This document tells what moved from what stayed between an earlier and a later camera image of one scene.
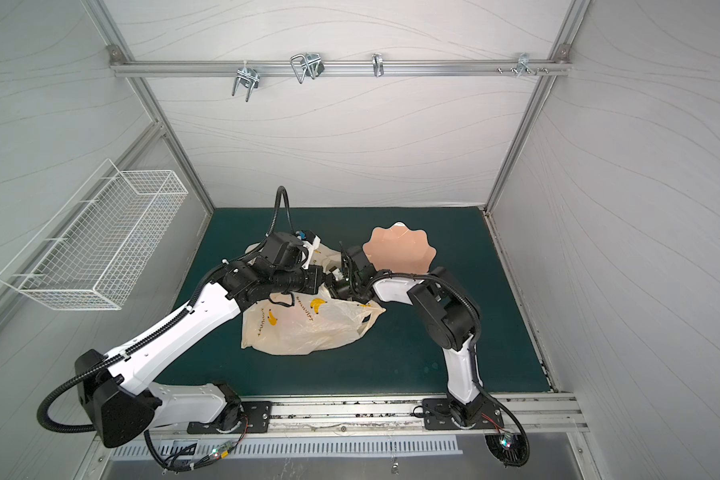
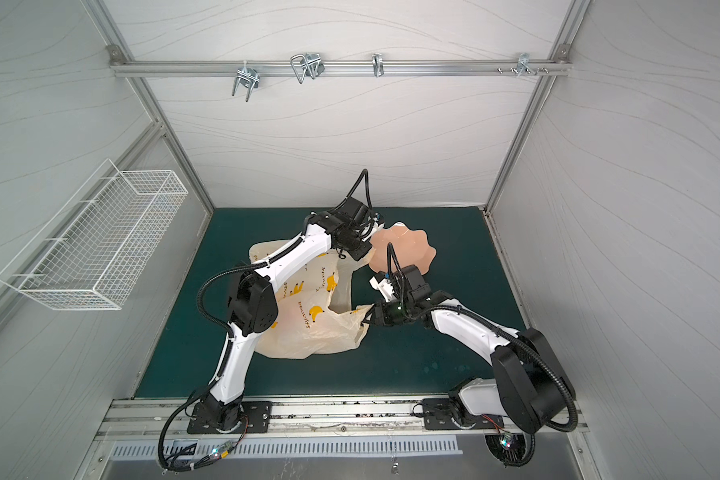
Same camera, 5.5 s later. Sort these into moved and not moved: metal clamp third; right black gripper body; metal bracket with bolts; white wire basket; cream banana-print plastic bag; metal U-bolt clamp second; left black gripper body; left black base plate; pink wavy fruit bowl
Moved: right black gripper body; cream banana-print plastic bag; left black gripper body
Not moved: pink wavy fruit bowl; white wire basket; metal bracket with bolts; metal clamp third; metal U-bolt clamp second; left black base plate
